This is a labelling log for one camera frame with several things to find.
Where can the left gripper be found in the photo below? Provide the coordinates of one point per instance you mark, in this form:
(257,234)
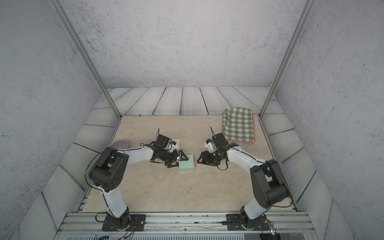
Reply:
(175,159)

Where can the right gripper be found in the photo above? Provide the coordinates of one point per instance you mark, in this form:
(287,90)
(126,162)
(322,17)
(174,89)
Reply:
(205,159)

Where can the mint green jewelry box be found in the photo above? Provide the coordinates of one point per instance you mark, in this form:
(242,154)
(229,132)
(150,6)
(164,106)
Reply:
(188,165)

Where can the cream jewelry box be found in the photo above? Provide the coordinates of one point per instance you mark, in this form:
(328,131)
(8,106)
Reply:
(175,141)

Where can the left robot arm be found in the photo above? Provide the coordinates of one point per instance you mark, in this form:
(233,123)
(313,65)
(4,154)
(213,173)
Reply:
(108,171)

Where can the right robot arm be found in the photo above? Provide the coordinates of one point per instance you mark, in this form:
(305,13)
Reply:
(269,186)

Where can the green checkered cloth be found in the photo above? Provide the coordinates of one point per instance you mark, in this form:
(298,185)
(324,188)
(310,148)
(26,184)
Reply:
(236,112)

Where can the pink board under cloth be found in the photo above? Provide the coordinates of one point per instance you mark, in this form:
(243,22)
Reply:
(254,132)

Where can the purple bowl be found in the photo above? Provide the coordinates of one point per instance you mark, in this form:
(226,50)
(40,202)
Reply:
(120,145)

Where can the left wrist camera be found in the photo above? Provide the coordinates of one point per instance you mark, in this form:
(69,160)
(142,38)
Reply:
(166,143)

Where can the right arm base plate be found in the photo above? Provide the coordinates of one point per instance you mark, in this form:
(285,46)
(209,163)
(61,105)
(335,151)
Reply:
(240,222)

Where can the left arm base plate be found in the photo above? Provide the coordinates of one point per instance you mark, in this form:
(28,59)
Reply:
(123,222)

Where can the front aluminium rail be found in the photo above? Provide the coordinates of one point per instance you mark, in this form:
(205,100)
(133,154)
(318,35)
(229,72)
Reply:
(280,225)

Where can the right aluminium frame post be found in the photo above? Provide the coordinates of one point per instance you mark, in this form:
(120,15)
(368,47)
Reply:
(306,12)

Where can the aluminium frame post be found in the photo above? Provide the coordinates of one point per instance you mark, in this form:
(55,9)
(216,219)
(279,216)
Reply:
(306,12)
(70,30)

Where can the left aluminium frame post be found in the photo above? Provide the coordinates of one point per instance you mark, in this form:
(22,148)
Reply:
(70,30)

